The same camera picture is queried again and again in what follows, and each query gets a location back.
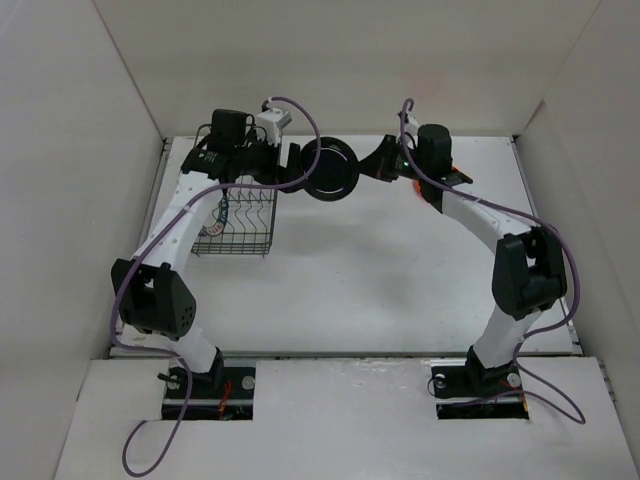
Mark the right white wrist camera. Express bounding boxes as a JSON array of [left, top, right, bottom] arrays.
[[398, 112, 420, 149]]

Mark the black plate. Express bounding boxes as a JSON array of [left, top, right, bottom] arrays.
[[304, 136, 360, 202]]

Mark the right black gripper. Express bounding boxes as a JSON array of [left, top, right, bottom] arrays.
[[352, 135, 428, 183]]

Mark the grey wire dish rack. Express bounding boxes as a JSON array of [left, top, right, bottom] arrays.
[[191, 122, 278, 260]]

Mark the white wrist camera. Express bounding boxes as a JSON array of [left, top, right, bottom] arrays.
[[398, 112, 420, 149], [255, 107, 292, 147]]

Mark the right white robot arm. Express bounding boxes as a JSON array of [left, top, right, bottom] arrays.
[[359, 124, 567, 399]]

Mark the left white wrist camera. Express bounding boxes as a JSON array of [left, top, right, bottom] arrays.
[[255, 107, 292, 147]]

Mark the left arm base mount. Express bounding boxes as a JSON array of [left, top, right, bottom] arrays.
[[157, 359, 256, 421]]

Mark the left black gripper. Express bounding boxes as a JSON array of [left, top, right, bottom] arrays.
[[234, 129, 308, 193]]

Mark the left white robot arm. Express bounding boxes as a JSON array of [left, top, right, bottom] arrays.
[[111, 104, 305, 397]]

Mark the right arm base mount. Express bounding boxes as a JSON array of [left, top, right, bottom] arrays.
[[427, 362, 529, 420]]

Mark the white plate green rim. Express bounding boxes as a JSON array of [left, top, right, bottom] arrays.
[[200, 192, 229, 237]]

